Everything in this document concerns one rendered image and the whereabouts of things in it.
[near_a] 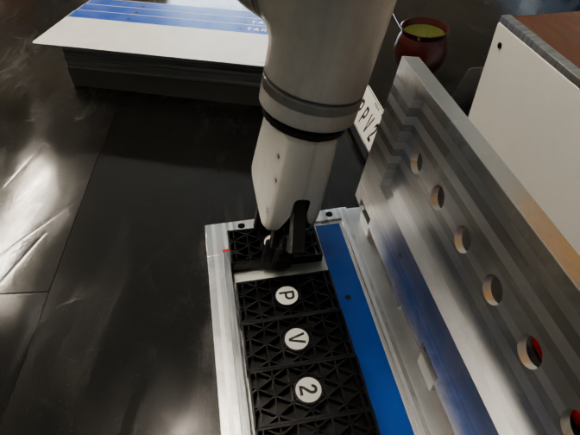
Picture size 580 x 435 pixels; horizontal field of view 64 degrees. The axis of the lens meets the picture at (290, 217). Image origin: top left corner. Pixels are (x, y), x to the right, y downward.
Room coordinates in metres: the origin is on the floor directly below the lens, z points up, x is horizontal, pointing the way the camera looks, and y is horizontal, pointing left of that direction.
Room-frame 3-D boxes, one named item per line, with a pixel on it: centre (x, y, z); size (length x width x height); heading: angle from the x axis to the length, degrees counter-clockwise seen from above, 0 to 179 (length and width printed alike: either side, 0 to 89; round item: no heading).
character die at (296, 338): (0.22, -0.01, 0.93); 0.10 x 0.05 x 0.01; 100
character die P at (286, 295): (0.27, 0.00, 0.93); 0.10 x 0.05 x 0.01; 100
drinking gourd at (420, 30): (0.72, -0.21, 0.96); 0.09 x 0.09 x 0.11
